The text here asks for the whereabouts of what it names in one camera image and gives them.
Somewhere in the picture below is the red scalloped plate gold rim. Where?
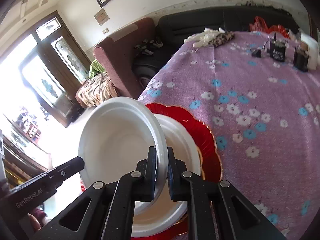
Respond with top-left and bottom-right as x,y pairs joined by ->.
80,103 -> 222,240

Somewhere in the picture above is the white foam plate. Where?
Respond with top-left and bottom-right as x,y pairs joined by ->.
132,114 -> 201,237

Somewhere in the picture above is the white foam bowl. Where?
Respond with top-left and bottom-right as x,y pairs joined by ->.
78,96 -> 168,197

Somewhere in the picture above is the purple floral tablecloth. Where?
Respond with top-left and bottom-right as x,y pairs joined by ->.
139,32 -> 319,239

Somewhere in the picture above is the green pillow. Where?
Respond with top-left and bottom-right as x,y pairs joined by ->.
88,59 -> 105,79

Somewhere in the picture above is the dark wooden door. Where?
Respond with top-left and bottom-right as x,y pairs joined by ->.
0,11 -> 92,128

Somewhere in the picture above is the maroon armchair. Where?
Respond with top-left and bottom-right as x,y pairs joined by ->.
93,17 -> 155,99

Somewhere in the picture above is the white glove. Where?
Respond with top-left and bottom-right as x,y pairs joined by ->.
183,28 -> 226,49

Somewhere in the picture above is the leopard print cloth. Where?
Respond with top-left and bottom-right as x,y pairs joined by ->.
208,31 -> 235,48

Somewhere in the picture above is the black battery charger box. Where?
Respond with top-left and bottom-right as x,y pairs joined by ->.
268,33 -> 286,62

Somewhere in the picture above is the black small box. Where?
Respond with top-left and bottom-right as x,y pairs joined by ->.
293,47 -> 309,72

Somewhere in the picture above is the black leather sofa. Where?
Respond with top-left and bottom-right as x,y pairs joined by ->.
132,6 -> 299,90

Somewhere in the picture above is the red plastic bag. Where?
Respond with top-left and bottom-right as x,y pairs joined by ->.
249,16 -> 289,38

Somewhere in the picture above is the white pitcher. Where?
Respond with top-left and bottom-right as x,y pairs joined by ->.
300,33 -> 319,70

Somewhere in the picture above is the small wall plaque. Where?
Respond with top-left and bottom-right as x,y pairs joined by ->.
94,8 -> 110,26

